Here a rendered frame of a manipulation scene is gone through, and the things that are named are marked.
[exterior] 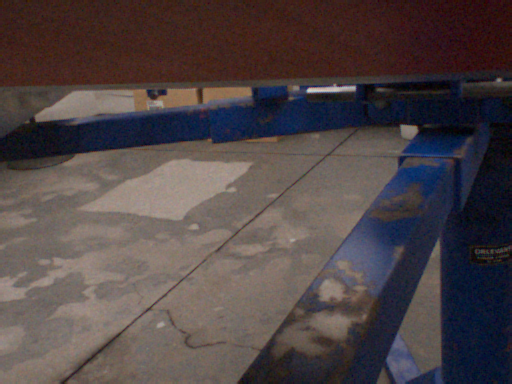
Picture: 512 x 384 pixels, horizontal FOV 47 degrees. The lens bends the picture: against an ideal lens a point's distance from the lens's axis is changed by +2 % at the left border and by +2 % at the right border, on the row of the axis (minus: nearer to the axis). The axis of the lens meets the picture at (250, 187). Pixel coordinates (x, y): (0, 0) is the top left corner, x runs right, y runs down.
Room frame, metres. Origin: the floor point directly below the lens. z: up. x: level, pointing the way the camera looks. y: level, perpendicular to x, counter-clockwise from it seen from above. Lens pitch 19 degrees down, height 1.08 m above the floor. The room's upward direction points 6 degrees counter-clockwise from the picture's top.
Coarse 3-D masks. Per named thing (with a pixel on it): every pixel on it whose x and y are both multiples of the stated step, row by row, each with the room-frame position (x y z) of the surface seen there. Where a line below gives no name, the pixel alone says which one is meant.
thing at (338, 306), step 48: (432, 144) 0.56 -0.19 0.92; (480, 144) 0.64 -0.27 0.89; (384, 192) 0.45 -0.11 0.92; (432, 192) 0.44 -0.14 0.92; (384, 240) 0.35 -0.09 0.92; (432, 240) 0.42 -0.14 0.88; (336, 288) 0.30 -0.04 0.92; (384, 288) 0.29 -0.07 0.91; (288, 336) 0.25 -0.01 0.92; (336, 336) 0.25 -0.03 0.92; (384, 336) 0.29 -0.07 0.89
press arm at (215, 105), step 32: (288, 96) 0.87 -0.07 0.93; (32, 128) 0.86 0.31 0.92; (64, 128) 0.87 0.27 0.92; (96, 128) 0.87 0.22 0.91; (128, 128) 0.87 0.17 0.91; (160, 128) 0.87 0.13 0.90; (192, 128) 0.87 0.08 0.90; (224, 128) 0.86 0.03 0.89; (256, 128) 0.86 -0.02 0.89; (288, 128) 0.87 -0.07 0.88; (320, 128) 0.87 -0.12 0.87; (0, 160) 0.86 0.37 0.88
